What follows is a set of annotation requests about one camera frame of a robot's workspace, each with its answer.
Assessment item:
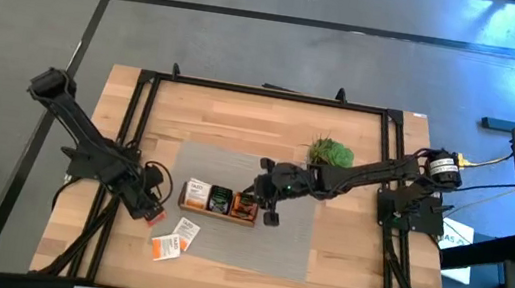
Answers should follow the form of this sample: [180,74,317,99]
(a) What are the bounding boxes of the wooden tea organiser box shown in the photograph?
[174,176,262,230]

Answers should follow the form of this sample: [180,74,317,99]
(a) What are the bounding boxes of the black floor cable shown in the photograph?
[451,174,515,206]

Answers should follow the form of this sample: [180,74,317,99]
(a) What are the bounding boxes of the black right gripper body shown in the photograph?
[251,159,319,217]

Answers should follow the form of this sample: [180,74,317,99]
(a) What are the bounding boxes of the dark blackcurrant tea packet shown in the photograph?
[206,184,235,216]

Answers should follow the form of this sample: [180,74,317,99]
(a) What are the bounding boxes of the red peach tea packet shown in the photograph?
[146,207,168,231]
[229,190,261,224]

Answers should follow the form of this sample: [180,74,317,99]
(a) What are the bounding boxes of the white orange Tazo tea packet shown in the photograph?
[148,230,184,265]
[170,216,203,255]
[182,177,213,211]

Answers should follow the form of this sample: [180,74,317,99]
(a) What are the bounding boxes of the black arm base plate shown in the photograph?
[372,186,450,238]
[64,145,139,187]

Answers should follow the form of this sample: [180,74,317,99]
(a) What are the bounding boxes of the succulent in triangle-patterned pot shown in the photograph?
[304,134,358,172]

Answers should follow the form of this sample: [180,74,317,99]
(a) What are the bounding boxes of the white printed sign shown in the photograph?
[437,215,479,255]

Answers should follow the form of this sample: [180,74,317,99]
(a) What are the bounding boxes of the yellow power plug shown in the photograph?
[454,152,472,171]

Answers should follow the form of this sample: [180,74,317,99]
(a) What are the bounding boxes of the white paper sheet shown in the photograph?
[439,260,473,286]

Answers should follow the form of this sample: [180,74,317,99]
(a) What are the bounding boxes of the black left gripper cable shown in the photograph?
[138,159,178,207]

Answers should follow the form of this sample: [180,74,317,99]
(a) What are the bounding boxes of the grey woven placemat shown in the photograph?
[147,138,325,284]

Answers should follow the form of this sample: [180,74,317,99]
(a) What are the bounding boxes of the slanted black beam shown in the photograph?
[439,223,515,280]

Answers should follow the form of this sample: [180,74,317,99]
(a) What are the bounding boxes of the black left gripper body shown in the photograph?
[118,165,170,225]

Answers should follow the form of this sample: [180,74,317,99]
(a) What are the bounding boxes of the teal metal bar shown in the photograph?
[480,115,515,134]

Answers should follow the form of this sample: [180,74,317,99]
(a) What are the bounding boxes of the black aluminium table frame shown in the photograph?
[28,46,479,288]

